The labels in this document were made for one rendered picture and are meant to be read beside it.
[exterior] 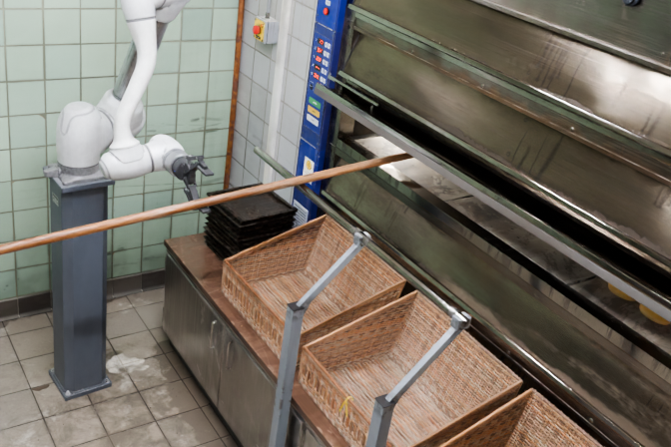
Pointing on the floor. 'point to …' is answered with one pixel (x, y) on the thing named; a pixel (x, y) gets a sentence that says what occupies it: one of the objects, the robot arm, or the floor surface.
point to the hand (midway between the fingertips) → (207, 192)
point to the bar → (382, 410)
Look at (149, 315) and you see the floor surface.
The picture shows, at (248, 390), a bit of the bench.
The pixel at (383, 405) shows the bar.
